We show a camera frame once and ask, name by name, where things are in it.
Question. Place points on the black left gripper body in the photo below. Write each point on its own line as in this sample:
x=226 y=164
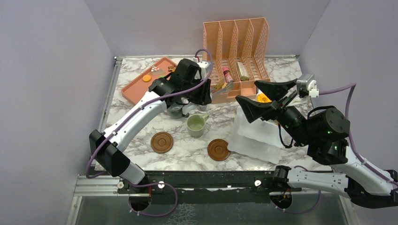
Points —
x=279 y=111

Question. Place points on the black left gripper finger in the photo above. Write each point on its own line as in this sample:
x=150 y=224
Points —
x=275 y=90
x=256 y=110

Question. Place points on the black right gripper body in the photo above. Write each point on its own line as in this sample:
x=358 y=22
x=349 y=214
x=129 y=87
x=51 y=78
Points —
x=188 y=74

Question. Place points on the yellow frosted donut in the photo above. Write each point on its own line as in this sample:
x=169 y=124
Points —
x=262 y=98

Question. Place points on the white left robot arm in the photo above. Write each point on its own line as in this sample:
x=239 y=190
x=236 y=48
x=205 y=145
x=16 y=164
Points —
x=107 y=155

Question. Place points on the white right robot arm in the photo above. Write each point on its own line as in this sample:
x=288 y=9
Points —
x=325 y=131

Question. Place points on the brown star cookie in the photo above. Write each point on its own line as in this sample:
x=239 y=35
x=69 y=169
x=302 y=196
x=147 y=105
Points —
x=171 y=68

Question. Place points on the white tiered dessert stand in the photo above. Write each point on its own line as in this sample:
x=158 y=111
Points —
x=259 y=139

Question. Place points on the tan box in organizer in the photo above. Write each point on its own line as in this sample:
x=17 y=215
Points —
x=242 y=72

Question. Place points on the pink bottle in organizer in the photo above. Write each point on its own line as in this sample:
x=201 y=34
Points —
x=227 y=74

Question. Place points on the dark blue-green ceramic mug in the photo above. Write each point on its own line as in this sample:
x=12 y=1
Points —
x=175 y=112

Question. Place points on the light green ceramic mug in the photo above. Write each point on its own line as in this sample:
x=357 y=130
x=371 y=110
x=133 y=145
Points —
x=196 y=124

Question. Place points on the right brown wooden coaster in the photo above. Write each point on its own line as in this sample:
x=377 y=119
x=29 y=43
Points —
x=217 y=149

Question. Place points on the brown wooden coaster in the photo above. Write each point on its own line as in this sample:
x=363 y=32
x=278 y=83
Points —
x=217 y=149
x=162 y=142

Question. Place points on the pink mesh file organizer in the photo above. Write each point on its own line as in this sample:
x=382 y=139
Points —
x=243 y=40

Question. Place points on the pink dessert tray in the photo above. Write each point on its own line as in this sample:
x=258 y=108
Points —
x=135 y=90

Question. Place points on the left brown wooden coaster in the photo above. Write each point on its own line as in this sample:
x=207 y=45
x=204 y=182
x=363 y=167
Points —
x=162 y=142

